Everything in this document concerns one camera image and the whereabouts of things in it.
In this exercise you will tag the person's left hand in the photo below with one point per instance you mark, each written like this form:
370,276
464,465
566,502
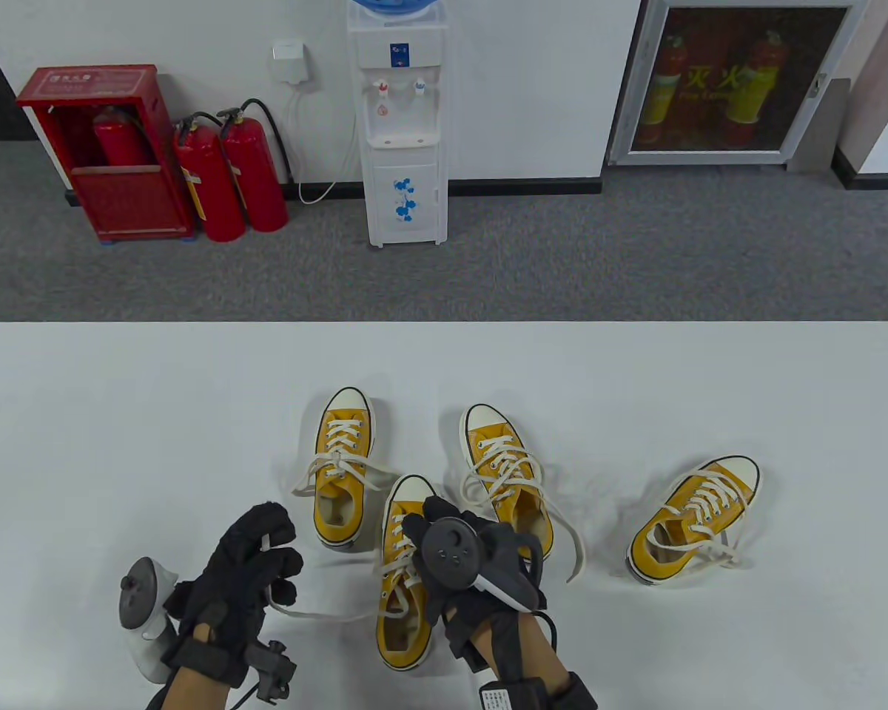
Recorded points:
222,584

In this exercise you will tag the person's right hand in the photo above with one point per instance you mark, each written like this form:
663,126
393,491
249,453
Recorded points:
465,625

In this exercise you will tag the person's left thumb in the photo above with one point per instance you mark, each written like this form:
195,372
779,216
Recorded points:
283,592

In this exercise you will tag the person's right thumb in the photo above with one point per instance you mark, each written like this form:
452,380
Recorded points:
414,538

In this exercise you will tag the yellow canvas sneaker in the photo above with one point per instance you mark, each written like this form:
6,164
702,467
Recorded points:
514,495
403,643
681,529
340,488

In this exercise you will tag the person's left forearm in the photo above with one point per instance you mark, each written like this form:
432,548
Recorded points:
189,688

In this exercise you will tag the person's right forearm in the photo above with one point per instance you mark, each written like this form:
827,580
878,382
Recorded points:
522,654

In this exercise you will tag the dark grey wrist controller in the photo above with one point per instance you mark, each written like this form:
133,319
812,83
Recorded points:
462,555

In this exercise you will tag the grey white wrist controller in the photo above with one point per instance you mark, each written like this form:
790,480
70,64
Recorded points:
144,603

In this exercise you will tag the red fire extinguisher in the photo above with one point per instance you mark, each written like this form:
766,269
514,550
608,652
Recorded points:
211,185
255,177
122,144

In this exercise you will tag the white water dispenser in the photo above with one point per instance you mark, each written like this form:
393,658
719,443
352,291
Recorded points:
403,133

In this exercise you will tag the red fire extinguisher box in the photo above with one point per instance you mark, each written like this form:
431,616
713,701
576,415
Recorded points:
133,200

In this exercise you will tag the glass door fire cabinet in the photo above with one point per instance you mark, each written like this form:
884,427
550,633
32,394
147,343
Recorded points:
740,151

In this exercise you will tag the fire extinguisher behind glass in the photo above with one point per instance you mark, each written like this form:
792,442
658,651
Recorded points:
756,89
666,89

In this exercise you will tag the blue water bottle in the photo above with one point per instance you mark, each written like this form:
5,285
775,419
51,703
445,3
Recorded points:
392,7

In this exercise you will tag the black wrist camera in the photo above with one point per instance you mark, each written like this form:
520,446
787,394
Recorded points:
272,669

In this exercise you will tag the black wrist mount with label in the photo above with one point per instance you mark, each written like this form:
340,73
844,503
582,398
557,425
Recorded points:
533,695

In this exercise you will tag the white wall box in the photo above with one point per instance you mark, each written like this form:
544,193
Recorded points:
291,63

